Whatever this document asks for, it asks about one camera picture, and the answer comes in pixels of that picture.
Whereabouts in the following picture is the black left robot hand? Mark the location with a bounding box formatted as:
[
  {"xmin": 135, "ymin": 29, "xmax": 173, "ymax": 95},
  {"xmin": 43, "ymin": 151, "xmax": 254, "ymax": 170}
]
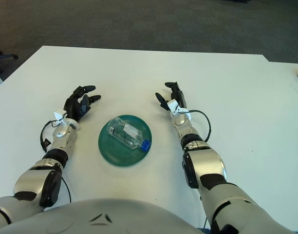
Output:
[{"xmin": 63, "ymin": 85, "xmax": 102, "ymax": 122}]

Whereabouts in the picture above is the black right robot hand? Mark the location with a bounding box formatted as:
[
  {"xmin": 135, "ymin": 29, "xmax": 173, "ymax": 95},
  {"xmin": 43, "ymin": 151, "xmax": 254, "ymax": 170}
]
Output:
[{"xmin": 155, "ymin": 81, "xmax": 188, "ymax": 112}]

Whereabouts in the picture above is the clear bottle with blue cap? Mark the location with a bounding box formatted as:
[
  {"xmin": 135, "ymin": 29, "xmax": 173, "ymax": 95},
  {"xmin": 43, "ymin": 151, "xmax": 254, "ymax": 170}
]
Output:
[{"xmin": 107, "ymin": 117, "xmax": 151, "ymax": 152}]

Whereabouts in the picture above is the green round plate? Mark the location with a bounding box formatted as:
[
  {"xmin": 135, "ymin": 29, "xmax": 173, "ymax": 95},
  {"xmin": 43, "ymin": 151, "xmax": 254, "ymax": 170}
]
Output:
[{"xmin": 98, "ymin": 115, "xmax": 152, "ymax": 167}]

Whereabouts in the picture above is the black office chair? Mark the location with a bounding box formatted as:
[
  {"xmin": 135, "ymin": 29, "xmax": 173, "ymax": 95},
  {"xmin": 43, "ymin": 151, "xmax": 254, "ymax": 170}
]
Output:
[{"xmin": 0, "ymin": 26, "xmax": 19, "ymax": 74}]

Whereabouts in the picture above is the silver robot torso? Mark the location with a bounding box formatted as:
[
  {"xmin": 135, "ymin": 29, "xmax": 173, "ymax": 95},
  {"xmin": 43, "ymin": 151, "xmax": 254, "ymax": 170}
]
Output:
[{"xmin": 0, "ymin": 198, "xmax": 203, "ymax": 234}]

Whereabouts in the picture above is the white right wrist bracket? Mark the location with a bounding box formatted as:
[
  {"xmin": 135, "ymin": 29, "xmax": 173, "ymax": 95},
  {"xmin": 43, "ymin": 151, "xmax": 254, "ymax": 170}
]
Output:
[{"xmin": 167, "ymin": 99, "xmax": 192, "ymax": 120}]

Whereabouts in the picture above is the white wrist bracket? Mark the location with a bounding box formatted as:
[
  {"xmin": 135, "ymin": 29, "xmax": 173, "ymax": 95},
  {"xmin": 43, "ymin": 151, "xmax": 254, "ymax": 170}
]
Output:
[
  {"xmin": 167, "ymin": 99, "xmax": 192, "ymax": 120},
  {"xmin": 53, "ymin": 110, "xmax": 68, "ymax": 126}
]

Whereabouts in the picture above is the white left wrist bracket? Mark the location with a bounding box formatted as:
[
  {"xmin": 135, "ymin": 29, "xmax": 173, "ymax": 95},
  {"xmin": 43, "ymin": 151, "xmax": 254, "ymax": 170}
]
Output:
[{"xmin": 53, "ymin": 110, "xmax": 68, "ymax": 126}]

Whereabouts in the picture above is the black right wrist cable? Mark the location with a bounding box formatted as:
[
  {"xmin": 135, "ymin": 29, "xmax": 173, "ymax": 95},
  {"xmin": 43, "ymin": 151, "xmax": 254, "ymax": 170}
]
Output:
[{"xmin": 187, "ymin": 109, "xmax": 212, "ymax": 142}]

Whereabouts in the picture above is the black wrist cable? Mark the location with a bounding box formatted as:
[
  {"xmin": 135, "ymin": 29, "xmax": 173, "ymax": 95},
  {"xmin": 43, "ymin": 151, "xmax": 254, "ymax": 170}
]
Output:
[
  {"xmin": 187, "ymin": 109, "xmax": 212, "ymax": 142},
  {"xmin": 40, "ymin": 119, "xmax": 58, "ymax": 153}
]

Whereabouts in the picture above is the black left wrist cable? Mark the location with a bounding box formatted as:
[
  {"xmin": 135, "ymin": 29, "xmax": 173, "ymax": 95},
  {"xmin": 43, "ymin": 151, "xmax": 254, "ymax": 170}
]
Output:
[{"xmin": 40, "ymin": 119, "xmax": 58, "ymax": 153}]

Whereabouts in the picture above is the black left elbow cable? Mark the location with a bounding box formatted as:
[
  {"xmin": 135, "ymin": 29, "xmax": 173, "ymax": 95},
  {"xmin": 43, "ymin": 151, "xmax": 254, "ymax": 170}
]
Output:
[{"xmin": 61, "ymin": 176, "xmax": 72, "ymax": 203}]

